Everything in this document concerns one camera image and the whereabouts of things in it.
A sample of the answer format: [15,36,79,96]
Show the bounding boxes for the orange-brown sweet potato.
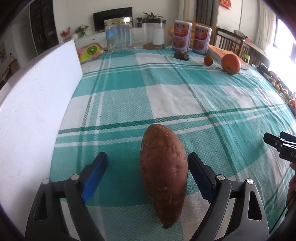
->
[139,124,188,229]

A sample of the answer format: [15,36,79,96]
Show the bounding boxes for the red apple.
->
[221,53,241,75]

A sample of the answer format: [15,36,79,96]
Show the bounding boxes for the glass jar with gold lid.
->
[104,17,134,52]

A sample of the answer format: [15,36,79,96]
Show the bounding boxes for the white storage box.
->
[0,39,85,237]

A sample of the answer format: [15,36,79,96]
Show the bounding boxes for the person's right hand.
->
[286,162,296,207]

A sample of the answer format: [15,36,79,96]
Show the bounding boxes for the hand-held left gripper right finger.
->
[187,152,270,241]

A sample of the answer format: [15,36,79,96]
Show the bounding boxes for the teal checkered tablecloth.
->
[50,44,296,241]

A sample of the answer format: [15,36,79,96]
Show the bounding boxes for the bowl of colourful fruits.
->
[273,82,290,100]

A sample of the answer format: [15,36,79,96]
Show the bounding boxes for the green plant in white vase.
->
[74,24,89,39]

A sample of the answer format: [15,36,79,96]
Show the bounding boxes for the black television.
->
[93,7,133,33]

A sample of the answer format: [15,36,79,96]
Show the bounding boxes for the grey curtain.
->
[195,0,219,26]

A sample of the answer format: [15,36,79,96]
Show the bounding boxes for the red-labelled white canister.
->
[192,24,213,55]
[171,20,193,52]

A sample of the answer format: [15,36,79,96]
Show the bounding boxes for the dark brown wrinkled fruit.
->
[174,51,190,61]

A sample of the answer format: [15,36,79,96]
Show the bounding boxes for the kiwi-print box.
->
[77,43,104,64]

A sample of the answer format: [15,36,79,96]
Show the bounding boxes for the wooden slatted chair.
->
[215,27,245,56]
[248,47,271,70]

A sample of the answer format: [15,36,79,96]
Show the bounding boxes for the large green potted plant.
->
[142,12,163,23]

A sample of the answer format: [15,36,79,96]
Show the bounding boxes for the wooden dining table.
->
[243,38,270,58]

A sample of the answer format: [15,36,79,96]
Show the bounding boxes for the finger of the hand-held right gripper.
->
[263,133,283,149]
[279,131,296,146]

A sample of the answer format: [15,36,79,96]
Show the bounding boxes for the clear jar with black lid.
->
[142,19,166,46]

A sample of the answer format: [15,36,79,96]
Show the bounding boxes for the red flower bouquet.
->
[60,27,71,40]

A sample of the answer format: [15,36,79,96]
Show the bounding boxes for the dark-framed window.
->
[273,16,296,54]

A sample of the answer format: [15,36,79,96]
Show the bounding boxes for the woven brown coaster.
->
[143,42,166,50]

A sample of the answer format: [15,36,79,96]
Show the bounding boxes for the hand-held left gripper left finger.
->
[25,152,109,241]

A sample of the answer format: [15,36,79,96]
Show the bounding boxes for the white curtain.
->
[255,0,277,50]

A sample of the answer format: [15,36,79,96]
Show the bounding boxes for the orange book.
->
[207,44,250,70]

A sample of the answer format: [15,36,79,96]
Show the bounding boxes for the dark glass cabinet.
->
[29,0,58,56]

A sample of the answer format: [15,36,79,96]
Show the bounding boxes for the white television cabinet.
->
[74,28,144,48]

